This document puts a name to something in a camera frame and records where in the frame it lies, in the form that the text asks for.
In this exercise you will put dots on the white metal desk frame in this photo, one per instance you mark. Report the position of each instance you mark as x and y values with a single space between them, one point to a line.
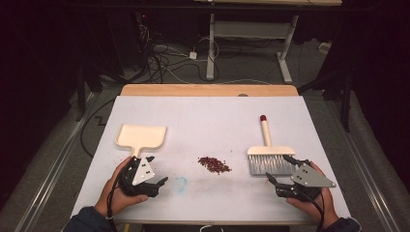
210 48

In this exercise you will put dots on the wooden table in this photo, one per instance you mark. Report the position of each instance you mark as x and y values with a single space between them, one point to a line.
209 90

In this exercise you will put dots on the cream plastic dustpan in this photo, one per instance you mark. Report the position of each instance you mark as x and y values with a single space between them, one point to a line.
141 135

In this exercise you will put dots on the white table cover sheet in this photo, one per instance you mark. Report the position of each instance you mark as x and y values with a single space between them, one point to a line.
209 116

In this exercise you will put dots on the white power adapter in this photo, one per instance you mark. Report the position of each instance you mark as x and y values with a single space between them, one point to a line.
193 55

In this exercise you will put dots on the pile of dark red crumbs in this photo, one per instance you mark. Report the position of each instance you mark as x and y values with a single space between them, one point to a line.
214 165

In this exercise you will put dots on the black metal stand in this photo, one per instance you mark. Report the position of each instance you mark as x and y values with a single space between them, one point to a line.
346 103
80 96

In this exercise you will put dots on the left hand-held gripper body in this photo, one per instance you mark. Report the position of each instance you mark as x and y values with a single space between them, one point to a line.
141 175

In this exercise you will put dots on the metal floor rail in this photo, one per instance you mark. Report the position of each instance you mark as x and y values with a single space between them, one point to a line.
54 167
364 167

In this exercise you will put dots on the small light floor box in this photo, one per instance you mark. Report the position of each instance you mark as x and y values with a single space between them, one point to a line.
325 47

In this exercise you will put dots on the person's right hand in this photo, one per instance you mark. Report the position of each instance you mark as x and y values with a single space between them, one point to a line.
312 209

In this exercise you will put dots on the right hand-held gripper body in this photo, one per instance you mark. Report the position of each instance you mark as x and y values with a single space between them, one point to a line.
309 179

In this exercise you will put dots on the person's left hand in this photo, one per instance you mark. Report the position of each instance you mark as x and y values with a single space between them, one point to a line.
117 201

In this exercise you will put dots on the cream brush with grey bristles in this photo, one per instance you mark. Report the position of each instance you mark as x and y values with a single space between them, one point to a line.
266 133

